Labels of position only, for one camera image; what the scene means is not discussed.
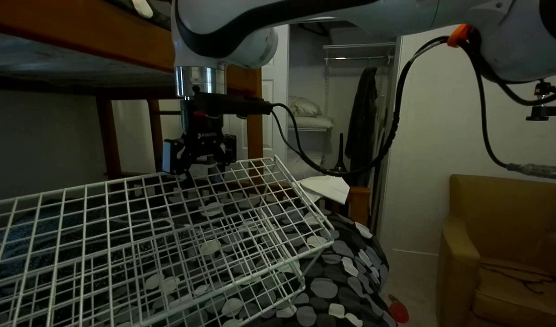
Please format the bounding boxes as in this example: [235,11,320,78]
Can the black camera on stand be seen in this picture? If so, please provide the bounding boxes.
[523,78,556,124]

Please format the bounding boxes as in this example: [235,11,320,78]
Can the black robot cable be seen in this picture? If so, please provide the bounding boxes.
[267,22,556,182]

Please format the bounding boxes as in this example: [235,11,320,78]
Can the dark hanging coat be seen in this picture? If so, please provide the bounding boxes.
[344,65,384,185]

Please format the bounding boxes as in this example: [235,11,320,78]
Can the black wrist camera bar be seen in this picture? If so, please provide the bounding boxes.
[187,91,274,118]

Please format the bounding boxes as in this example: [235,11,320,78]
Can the white folded closet bedding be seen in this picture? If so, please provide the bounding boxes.
[287,96,336,133]

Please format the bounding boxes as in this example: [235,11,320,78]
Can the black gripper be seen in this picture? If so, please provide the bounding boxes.
[162,109,240,182]

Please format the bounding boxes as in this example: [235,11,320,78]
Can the patterned upper bunk bedding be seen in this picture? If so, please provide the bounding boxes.
[107,0,175,22]

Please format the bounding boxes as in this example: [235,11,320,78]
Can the white wire rack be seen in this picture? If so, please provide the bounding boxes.
[0,154,338,327]

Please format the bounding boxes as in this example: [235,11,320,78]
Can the white closet shelf rod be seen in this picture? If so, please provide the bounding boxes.
[322,40,396,65]

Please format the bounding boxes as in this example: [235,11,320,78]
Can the dark bedspread with oval dots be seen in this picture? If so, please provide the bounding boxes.
[0,173,402,327]

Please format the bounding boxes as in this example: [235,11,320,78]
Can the white cloth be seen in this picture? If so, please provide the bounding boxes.
[298,174,353,207]

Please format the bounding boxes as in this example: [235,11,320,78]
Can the blue blanket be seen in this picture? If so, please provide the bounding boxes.
[0,207,86,287]

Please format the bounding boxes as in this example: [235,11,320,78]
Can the mustard yellow armchair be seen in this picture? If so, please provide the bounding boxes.
[436,173,556,327]

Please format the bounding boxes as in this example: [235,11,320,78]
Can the white closet door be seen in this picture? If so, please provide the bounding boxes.
[262,24,291,167]

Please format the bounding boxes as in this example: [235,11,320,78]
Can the wooden bunk bed frame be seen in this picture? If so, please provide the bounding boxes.
[0,0,373,227]

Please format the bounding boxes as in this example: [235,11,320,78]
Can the black upright handle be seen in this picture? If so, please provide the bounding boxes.
[334,133,351,178]

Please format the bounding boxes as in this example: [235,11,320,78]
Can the red round object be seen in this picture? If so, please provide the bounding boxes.
[387,300,413,327]

